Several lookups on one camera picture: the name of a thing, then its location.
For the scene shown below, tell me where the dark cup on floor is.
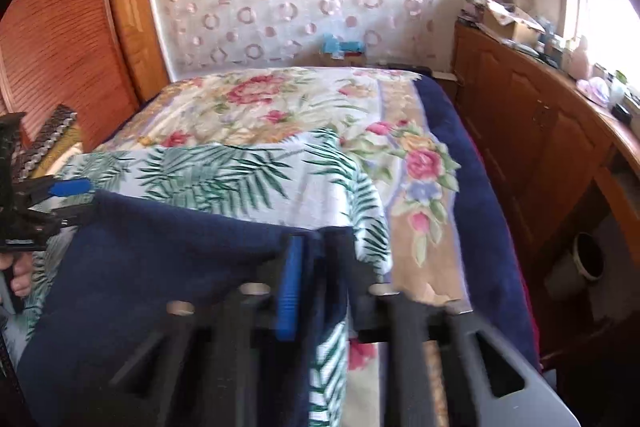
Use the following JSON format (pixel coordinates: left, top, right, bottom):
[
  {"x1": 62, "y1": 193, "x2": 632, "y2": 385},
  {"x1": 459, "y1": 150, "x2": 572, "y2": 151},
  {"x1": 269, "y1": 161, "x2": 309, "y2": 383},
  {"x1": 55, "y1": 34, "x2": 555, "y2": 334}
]
[{"x1": 542, "y1": 232, "x2": 607, "y2": 304}]

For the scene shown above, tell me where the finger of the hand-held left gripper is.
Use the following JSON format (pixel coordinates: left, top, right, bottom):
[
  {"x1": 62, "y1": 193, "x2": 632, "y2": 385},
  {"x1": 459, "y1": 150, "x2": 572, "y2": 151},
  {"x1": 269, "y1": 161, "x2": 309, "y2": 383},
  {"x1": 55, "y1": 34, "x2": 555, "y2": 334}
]
[
  {"x1": 29, "y1": 178, "x2": 96, "y2": 204},
  {"x1": 30, "y1": 202, "x2": 97, "y2": 234}
]

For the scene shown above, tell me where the wooden cabinet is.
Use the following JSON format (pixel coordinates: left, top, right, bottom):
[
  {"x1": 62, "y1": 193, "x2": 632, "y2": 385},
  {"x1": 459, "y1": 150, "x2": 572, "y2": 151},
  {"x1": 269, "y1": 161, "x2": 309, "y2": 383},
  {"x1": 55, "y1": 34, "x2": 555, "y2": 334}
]
[{"x1": 451, "y1": 22, "x2": 640, "y2": 360}]

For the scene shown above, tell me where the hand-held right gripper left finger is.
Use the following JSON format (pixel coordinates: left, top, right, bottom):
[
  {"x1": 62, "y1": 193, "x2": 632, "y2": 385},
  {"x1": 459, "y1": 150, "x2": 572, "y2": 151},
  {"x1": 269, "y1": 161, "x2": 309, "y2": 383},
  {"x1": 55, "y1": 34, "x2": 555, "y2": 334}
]
[{"x1": 107, "y1": 234, "x2": 306, "y2": 427}]

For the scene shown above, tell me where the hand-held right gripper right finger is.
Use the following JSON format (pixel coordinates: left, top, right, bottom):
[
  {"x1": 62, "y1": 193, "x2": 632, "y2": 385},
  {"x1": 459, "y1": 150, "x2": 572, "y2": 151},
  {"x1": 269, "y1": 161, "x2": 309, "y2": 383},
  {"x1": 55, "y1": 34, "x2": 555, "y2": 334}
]
[{"x1": 325, "y1": 227, "x2": 581, "y2": 427}]

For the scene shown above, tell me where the yellow folded cloth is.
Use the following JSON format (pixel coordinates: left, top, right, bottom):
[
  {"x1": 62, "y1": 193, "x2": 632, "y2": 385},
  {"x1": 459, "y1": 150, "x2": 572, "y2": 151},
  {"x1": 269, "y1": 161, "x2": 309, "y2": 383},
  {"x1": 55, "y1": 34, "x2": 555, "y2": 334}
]
[{"x1": 34, "y1": 126, "x2": 84, "y2": 178}]

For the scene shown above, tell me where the wooden door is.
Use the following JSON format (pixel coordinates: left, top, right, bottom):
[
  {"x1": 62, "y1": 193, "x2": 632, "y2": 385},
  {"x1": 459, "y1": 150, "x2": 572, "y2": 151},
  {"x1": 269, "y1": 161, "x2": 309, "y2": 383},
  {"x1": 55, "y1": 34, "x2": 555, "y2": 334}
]
[{"x1": 106, "y1": 0, "x2": 172, "y2": 104}]

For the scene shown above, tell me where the navy blue printed t-shirt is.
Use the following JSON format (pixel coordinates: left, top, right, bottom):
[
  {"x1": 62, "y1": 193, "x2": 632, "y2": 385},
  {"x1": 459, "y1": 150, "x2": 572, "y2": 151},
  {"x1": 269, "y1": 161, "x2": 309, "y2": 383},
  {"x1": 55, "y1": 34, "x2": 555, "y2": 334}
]
[{"x1": 17, "y1": 189, "x2": 351, "y2": 427}]

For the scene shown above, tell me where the floral blanket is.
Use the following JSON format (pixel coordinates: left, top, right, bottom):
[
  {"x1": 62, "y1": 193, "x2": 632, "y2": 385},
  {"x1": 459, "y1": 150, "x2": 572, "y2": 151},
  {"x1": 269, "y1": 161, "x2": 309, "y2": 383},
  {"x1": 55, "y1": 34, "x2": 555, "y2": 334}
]
[{"x1": 90, "y1": 67, "x2": 477, "y2": 427}]

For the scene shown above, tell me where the white palm leaf print cloth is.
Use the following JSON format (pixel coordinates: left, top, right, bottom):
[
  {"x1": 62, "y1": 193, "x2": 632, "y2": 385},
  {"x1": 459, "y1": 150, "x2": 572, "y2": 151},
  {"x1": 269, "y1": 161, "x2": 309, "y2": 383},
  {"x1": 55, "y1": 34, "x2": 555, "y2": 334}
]
[{"x1": 22, "y1": 128, "x2": 397, "y2": 427}]

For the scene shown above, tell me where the dark dotted folded cloth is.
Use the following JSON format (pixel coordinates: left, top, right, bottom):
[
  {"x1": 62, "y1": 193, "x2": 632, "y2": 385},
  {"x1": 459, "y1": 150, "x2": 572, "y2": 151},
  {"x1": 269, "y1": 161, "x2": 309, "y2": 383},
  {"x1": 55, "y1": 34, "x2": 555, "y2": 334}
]
[{"x1": 10, "y1": 104, "x2": 79, "y2": 184}]

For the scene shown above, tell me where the person's left hand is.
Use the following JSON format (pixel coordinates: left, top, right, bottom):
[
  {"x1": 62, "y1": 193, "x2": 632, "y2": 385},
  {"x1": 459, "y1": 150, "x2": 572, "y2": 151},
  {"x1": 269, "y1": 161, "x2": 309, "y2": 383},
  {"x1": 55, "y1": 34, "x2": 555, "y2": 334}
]
[{"x1": 0, "y1": 252, "x2": 34, "y2": 299}]

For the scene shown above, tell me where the cardboard box with blue bag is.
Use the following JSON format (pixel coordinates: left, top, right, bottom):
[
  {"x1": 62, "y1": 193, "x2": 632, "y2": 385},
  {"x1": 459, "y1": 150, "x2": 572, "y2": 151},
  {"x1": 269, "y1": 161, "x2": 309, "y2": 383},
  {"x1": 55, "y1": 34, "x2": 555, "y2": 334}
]
[{"x1": 315, "y1": 34, "x2": 369, "y2": 68}]

